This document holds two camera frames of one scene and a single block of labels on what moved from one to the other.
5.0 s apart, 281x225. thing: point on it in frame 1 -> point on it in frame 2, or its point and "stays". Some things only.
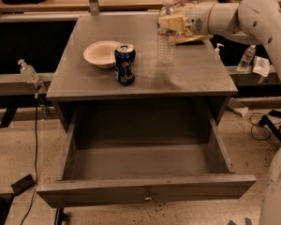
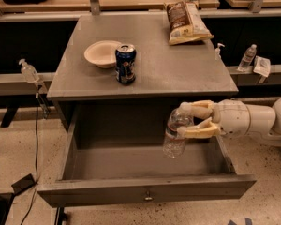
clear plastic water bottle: (166, 40) -> (173, 145)
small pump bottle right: (217, 51) stays
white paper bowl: (101, 52) stays
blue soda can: (125, 59) stays
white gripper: (197, 22) -> (233, 117)
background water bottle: (245, 61) stays
